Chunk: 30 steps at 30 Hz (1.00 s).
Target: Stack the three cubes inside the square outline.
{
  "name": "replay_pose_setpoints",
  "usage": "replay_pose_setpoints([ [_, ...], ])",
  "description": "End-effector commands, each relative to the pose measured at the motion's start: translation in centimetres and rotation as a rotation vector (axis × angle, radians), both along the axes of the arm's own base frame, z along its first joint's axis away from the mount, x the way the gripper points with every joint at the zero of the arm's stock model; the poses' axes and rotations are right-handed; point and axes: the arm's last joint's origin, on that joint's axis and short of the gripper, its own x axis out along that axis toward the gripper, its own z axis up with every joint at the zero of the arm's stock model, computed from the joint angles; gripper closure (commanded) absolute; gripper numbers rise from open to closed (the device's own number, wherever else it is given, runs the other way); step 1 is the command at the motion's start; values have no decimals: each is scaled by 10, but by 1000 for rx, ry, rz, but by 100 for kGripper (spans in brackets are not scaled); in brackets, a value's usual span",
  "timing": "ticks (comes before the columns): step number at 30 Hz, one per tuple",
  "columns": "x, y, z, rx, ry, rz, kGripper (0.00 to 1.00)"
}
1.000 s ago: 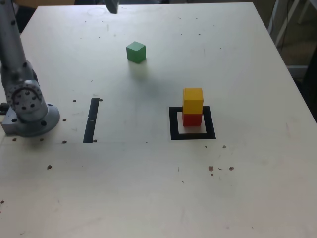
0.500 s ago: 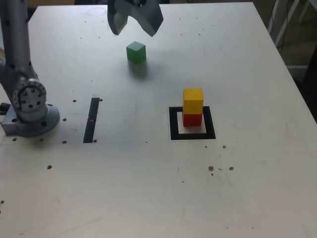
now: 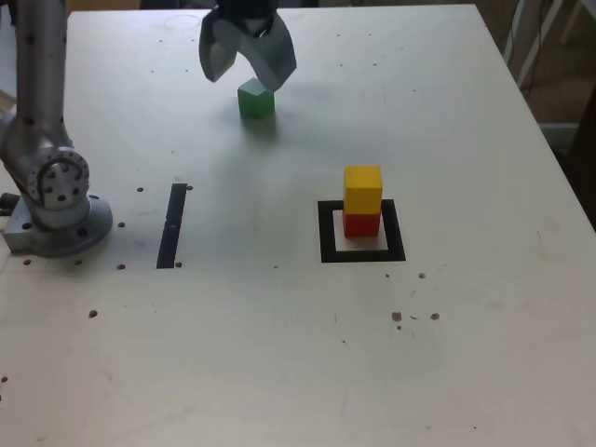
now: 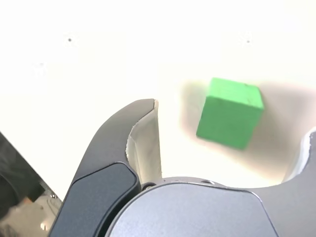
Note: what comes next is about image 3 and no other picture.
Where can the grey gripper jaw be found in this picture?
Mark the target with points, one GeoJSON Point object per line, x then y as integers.
{"type": "Point", "coordinates": [216, 51]}
{"type": "Point", "coordinates": [274, 58]}

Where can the green cube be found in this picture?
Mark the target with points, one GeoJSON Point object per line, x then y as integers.
{"type": "Point", "coordinates": [253, 104]}

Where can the red cube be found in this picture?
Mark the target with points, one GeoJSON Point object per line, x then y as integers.
{"type": "Point", "coordinates": [361, 226]}

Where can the black tape strip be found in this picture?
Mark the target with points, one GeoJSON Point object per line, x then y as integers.
{"type": "Point", "coordinates": [171, 226]}

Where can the white metal frame legs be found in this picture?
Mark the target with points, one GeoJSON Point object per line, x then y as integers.
{"type": "Point", "coordinates": [535, 42]}

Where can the yellow cube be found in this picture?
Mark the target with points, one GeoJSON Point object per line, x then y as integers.
{"type": "Point", "coordinates": [363, 191]}

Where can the black tape square outline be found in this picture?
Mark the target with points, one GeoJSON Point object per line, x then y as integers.
{"type": "Point", "coordinates": [328, 233]}

